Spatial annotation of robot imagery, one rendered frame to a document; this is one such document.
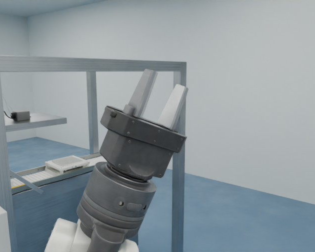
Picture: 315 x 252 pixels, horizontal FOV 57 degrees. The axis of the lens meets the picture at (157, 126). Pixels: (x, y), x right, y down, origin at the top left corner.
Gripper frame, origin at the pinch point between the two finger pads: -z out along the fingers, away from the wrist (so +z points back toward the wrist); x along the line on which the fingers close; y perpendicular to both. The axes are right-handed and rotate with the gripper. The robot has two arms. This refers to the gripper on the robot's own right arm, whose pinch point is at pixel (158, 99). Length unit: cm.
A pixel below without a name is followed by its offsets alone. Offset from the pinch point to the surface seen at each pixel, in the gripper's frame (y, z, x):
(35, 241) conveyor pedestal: 152, 122, -52
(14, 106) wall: 713, 144, -100
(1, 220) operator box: 68, 59, -4
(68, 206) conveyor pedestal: 162, 98, -69
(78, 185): 162, 80, -70
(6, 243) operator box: 67, 67, -8
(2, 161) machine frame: 83, 44, 0
